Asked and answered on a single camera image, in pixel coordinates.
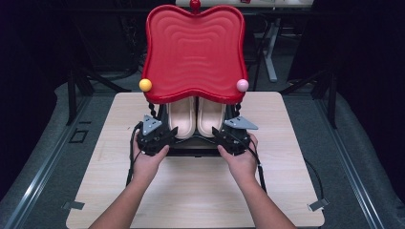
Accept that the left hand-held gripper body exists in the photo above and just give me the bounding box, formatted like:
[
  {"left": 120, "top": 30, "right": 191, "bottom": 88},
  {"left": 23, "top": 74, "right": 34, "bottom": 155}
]
[{"left": 136, "top": 114, "right": 176, "bottom": 156}]

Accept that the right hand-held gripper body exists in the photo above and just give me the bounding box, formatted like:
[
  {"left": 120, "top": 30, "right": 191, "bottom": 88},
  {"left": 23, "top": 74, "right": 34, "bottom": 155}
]
[{"left": 219, "top": 115, "right": 259, "bottom": 156}]

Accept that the cream clog shoe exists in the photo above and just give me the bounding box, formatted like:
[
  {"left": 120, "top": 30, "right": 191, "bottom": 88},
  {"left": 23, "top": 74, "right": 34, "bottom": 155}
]
[
  {"left": 166, "top": 96, "right": 197, "bottom": 140},
  {"left": 197, "top": 96, "right": 227, "bottom": 139}
]

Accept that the red and black shoe rack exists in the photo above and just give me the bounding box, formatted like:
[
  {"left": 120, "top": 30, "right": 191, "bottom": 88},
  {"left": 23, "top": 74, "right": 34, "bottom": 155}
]
[{"left": 139, "top": 0, "right": 250, "bottom": 157}]

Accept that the person's left hand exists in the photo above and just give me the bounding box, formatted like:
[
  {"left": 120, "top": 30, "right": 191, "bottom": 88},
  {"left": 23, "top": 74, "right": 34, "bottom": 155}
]
[{"left": 131, "top": 142, "right": 171, "bottom": 184}]

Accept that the person's right hand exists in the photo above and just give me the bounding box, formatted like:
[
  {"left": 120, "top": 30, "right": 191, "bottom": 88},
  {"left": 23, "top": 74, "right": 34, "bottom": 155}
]
[{"left": 217, "top": 133, "right": 260, "bottom": 186}]

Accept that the black metal stand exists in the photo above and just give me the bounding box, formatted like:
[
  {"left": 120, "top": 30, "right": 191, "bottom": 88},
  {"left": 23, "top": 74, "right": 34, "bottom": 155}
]
[
  {"left": 66, "top": 66, "right": 132, "bottom": 127},
  {"left": 280, "top": 68, "right": 338, "bottom": 130}
]

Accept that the white-legged desk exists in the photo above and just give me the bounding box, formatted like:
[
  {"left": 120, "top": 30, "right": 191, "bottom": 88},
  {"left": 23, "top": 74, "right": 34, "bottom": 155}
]
[{"left": 175, "top": 0, "right": 314, "bottom": 83}]

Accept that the grey tape strip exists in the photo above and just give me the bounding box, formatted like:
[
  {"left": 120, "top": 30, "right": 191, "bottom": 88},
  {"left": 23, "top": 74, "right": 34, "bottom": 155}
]
[
  {"left": 61, "top": 200, "right": 86, "bottom": 211},
  {"left": 307, "top": 198, "right": 330, "bottom": 213}
]

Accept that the left hand-held gripper black cable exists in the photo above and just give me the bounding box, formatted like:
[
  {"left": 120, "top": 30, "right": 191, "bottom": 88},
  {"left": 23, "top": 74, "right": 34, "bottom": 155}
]
[{"left": 126, "top": 122, "right": 143, "bottom": 187}]

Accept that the hand-held gripper black cable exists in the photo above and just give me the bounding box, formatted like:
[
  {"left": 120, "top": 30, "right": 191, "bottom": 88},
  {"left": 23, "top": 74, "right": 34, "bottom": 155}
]
[
  {"left": 126, "top": 122, "right": 143, "bottom": 187},
  {"left": 249, "top": 137, "right": 268, "bottom": 195}
]

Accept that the right hand-held gripper black cable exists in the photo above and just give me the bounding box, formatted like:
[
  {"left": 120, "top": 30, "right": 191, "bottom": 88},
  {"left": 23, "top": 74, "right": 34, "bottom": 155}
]
[{"left": 249, "top": 137, "right": 268, "bottom": 195}]

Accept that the thin black cable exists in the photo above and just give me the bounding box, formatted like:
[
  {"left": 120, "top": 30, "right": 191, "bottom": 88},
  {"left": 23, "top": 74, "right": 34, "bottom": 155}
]
[{"left": 304, "top": 157, "right": 325, "bottom": 202}]

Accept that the grey metal floor rail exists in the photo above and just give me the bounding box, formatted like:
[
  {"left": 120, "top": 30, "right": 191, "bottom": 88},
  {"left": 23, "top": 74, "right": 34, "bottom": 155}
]
[
  {"left": 313, "top": 94, "right": 386, "bottom": 229},
  {"left": 3, "top": 94, "right": 94, "bottom": 229}
]

